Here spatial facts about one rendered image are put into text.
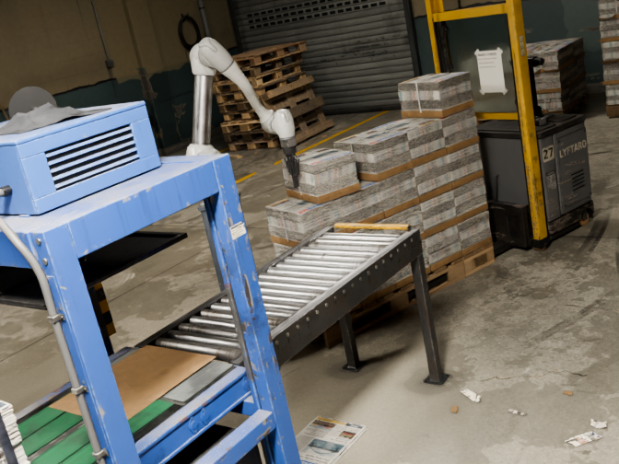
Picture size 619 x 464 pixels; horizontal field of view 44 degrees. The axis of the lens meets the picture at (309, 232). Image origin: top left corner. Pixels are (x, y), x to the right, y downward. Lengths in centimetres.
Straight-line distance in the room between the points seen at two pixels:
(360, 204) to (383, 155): 33
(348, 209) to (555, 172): 167
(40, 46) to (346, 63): 452
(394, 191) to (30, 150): 289
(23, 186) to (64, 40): 931
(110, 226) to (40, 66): 914
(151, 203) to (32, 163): 32
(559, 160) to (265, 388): 343
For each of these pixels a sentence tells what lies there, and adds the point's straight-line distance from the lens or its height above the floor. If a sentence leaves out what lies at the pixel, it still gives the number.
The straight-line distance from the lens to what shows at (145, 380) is 277.
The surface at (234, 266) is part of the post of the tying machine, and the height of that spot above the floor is 121.
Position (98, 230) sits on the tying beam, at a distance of 200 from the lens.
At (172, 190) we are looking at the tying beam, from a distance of 216.
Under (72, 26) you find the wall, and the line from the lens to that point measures 1151.
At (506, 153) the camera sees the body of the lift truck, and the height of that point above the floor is 64.
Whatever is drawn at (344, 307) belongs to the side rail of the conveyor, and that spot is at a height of 71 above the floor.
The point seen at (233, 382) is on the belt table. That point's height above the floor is 79.
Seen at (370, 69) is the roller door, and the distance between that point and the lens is 1208.
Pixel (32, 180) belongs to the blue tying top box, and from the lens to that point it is 210.
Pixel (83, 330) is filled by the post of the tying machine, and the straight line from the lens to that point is 199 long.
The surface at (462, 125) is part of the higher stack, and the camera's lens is 497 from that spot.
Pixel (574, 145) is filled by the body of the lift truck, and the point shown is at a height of 61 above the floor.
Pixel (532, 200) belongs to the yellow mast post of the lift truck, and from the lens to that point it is 527.
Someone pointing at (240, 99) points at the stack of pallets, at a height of 73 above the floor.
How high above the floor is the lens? 195
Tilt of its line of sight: 17 degrees down
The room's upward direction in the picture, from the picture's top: 12 degrees counter-clockwise
